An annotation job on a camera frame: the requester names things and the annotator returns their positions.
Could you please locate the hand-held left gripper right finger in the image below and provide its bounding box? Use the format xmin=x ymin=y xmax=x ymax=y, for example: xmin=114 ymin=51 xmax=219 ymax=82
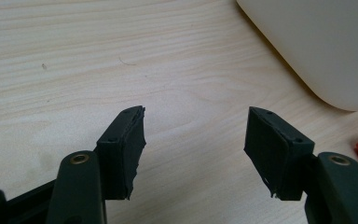
xmin=242 ymin=105 xmax=316 ymax=202

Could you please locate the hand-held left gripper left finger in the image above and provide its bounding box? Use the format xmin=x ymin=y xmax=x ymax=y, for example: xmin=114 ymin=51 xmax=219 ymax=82
xmin=95 ymin=105 xmax=147 ymax=201

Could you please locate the white plastic bin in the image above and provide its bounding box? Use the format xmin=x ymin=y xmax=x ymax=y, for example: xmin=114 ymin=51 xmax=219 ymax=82
xmin=236 ymin=0 xmax=358 ymax=112

